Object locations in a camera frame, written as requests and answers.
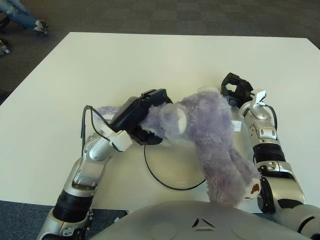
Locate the person's leg in jeans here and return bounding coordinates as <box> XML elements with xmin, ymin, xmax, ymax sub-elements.
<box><xmin>0</xmin><ymin>0</ymin><xmax>38</xmax><ymax>28</ymax></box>

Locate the black frame under table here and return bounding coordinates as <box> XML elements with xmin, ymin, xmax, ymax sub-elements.
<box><xmin>84</xmin><ymin>209</ymin><xmax>95</xmax><ymax>236</ymax></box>

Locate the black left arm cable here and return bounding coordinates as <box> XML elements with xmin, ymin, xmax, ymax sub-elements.
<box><xmin>80</xmin><ymin>104</ymin><xmax>113</xmax><ymax>156</ymax></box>

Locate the white plate with black rim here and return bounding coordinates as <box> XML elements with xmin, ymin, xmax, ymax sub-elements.
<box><xmin>143</xmin><ymin>142</ymin><xmax>208</xmax><ymax>192</ymax></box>

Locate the grey sneaker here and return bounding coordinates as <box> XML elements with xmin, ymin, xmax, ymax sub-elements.
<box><xmin>32</xmin><ymin>19</ymin><xmax>49</xmax><ymax>36</ymax></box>

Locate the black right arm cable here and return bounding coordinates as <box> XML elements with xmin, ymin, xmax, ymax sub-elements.
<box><xmin>264</xmin><ymin>104</ymin><xmax>278</xmax><ymax>131</ymax></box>

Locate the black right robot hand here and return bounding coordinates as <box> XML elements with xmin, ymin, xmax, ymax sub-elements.
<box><xmin>219</xmin><ymin>72</ymin><xmax>268</xmax><ymax>110</ymax></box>

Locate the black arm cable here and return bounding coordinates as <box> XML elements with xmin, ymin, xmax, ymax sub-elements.
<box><xmin>80</xmin><ymin>104</ymin><xmax>113</xmax><ymax>156</ymax></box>
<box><xmin>264</xmin><ymin>104</ymin><xmax>278</xmax><ymax>131</ymax></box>

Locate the grey robot torso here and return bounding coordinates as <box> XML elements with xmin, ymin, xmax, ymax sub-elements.
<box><xmin>89</xmin><ymin>199</ymin><xmax>318</xmax><ymax>240</ymax></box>

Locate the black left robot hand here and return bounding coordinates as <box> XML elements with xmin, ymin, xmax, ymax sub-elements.
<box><xmin>109</xmin><ymin>88</ymin><xmax>175</xmax><ymax>152</ymax></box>

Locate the purple plush rabbit doll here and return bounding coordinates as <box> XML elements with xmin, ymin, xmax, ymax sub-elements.
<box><xmin>96</xmin><ymin>86</ymin><xmax>263</xmax><ymax>208</ymax></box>

